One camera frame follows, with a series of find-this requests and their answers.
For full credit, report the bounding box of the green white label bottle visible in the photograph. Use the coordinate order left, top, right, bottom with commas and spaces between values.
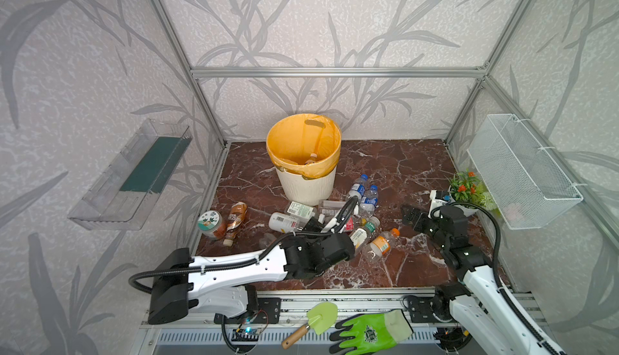
286, 201, 318, 221

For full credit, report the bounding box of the green cap colourful label bottle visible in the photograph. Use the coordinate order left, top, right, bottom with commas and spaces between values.
350, 221, 377, 251

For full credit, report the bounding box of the clear bottle white cap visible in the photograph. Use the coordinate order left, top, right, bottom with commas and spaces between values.
305, 153, 320, 165

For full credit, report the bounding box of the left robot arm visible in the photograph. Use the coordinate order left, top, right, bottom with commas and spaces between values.
130, 230, 356, 325

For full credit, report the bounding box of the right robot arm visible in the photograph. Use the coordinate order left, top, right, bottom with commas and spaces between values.
401, 203, 564, 354

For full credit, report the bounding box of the white ribbed waste bin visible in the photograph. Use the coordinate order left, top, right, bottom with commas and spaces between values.
276, 167, 337, 206

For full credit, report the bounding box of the yellow bin liner bag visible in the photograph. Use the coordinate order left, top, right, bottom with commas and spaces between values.
266, 113, 342, 179

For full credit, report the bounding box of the potted plant with red flowers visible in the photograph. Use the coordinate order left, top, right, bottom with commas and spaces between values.
449, 170, 498, 212

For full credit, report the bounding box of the small clear square bottle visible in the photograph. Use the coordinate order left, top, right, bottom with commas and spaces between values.
319, 200, 346, 216

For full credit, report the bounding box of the green garden trowel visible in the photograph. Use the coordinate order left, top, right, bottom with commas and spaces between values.
281, 302, 339, 350

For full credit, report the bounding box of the orange cap bottle right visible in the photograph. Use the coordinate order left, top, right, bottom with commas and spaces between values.
362, 229, 400, 263

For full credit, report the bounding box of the brown Nescafe coffee bottle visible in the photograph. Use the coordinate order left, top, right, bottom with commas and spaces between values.
222, 202, 248, 247

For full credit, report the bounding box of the blue cap water bottle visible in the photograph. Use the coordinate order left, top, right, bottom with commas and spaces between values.
347, 174, 368, 204

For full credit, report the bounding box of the green work glove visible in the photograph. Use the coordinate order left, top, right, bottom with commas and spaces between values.
329, 309, 414, 354

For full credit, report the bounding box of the round tub with cartoon lid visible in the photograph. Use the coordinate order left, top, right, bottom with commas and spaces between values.
197, 210, 227, 241

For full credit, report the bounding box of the green circuit board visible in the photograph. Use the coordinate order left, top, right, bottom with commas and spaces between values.
231, 327, 264, 343

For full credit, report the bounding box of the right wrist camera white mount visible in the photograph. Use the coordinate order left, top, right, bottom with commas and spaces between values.
428, 190, 451, 218

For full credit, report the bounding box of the black corrugated cable left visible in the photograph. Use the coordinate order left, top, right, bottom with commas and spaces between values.
127, 196, 359, 294

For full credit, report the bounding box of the black corrugated cable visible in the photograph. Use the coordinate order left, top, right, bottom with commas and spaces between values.
127, 196, 359, 294
432, 201, 567, 355

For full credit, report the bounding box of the black corrugated cable right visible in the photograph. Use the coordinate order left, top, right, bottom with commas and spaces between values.
432, 201, 567, 355

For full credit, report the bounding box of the white wire mesh basket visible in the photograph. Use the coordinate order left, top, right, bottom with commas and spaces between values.
467, 114, 583, 230

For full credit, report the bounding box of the clear acrylic wall shelf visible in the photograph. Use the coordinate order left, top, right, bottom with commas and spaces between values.
68, 119, 193, 231

